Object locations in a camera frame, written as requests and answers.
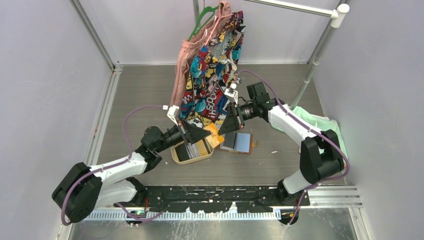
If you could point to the colourful comic print shorts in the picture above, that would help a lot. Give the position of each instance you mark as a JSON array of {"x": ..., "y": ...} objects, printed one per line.
[{"x": 212, "y": 70}]

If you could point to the mint green cartoon cloth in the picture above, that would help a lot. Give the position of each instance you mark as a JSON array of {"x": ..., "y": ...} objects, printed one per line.
[{"x": 321, "y": 122}]

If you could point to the white clothes rack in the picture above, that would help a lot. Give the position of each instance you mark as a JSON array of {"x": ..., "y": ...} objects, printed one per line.
[{"x": 291, "y": 31}]

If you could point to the beige oval card tray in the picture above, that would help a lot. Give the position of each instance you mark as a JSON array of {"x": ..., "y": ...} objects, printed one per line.
[{"x": 192, "y": 153}]

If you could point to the pink hanging garment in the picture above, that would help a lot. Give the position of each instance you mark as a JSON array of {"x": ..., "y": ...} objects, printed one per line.
[{"x": 186, "y": 56}]

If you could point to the stack of dark cards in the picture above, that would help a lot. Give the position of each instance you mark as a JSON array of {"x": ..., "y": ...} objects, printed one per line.
[{"x": 193, "y": 150}]

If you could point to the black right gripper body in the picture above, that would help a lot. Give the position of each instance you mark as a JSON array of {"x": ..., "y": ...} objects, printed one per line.
[{"x": 246, "y": 112}]

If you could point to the brown leather card holder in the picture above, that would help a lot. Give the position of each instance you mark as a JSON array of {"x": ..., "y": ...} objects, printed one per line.
[{"x": 238, "y": 142}]

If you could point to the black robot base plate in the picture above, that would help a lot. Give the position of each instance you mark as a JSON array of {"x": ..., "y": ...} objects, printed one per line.
[{"x": 215, "y": 199}]

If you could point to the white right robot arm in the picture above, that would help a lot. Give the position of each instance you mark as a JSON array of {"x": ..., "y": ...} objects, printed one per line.
[{"x": 320, "y": 152}]

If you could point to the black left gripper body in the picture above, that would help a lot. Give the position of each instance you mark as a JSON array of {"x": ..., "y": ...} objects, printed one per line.
[{"x": 174, "y": 134}]

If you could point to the green clothes hanger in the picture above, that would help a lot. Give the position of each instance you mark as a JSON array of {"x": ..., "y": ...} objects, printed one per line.
[{"x": 202, "y": 18}]

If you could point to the pink clothes hanger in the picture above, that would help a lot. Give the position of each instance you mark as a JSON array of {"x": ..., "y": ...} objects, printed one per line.
[{"x": 218, "y": 21}]

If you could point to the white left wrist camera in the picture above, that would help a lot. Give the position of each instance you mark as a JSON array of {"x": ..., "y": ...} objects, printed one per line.
[{"x": 172, "y": 113}]

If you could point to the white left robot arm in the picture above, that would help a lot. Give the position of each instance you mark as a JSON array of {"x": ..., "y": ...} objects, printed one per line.
[{"x": 86, "y": 188}]

